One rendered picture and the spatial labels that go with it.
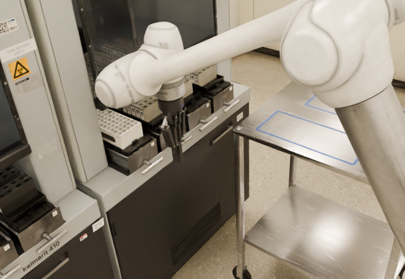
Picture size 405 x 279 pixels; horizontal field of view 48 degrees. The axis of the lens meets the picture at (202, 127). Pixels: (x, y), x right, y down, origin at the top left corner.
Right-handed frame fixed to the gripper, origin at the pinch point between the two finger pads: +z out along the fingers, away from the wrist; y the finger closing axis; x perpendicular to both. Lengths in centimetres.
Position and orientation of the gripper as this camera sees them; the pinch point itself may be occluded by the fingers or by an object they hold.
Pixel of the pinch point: (177, 152)
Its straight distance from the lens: 141.1
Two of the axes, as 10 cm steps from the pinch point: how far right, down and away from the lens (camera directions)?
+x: 9.0, 1.9, -4.0
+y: -4.3, 5.2, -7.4
